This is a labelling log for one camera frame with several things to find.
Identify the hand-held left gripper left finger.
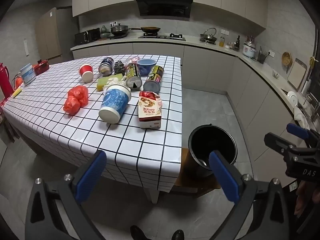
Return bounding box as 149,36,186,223
25,150,108,240

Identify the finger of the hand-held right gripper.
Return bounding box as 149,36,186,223
264,132,295,156
286,123,320,147

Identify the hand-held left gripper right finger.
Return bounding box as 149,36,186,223
209,150,292,240

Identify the black bucket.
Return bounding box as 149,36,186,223
188,124,237,178

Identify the large blue white paper cup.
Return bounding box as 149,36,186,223
98,84,132,124

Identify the red plastic bag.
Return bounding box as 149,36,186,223
63,85,89,116

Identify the red white carton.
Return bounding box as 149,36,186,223
138,91,162,129

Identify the yellow green sponge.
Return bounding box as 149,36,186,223
97,74,123,92

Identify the white tissue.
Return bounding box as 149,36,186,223
104,76,128,90

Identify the red paper cup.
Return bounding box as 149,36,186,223
79,64,94,83

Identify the black yellow can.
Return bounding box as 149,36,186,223
143,65,165,92
125,63,142,90

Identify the crushed blue soda can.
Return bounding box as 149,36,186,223
99,57,115,76

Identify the steel wool scrubber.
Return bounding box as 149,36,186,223
114,60,125,75

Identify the blue bowl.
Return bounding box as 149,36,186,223
136,58,157,77

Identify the person's right hand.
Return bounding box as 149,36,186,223
294,180,312,217

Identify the white dish cloth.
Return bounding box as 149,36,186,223
294,106,312,128

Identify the white plate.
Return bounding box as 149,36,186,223
287,91,298,107

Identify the wooden stool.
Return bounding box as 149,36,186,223
172,148,222,197

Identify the white cutting board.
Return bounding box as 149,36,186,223
287,58,307,90

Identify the bamboo strainer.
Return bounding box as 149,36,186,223
282,52,292,73

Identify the person's left shoe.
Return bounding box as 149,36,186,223
130,225,148,240

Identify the black utensil holder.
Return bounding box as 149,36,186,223
257,46,267,64

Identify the white rice cooker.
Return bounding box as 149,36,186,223
243,41,258,59

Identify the small red pot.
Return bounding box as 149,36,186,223
33,59,50,76

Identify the blue white container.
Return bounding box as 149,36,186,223
20,63,37,85

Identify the red thermos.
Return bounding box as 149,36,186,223
0,62,13,98

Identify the black microwave oven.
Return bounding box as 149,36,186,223
74,28,100,46

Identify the beige refrigerator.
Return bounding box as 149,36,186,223
35,7,63,63

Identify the grey pot with lid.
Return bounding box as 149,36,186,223
110,23,130,37

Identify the black gas stove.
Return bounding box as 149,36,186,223
138,33,186,41

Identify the black wok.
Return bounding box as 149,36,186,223
131,26,161,33

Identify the black range hood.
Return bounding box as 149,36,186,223
134,0,194,18

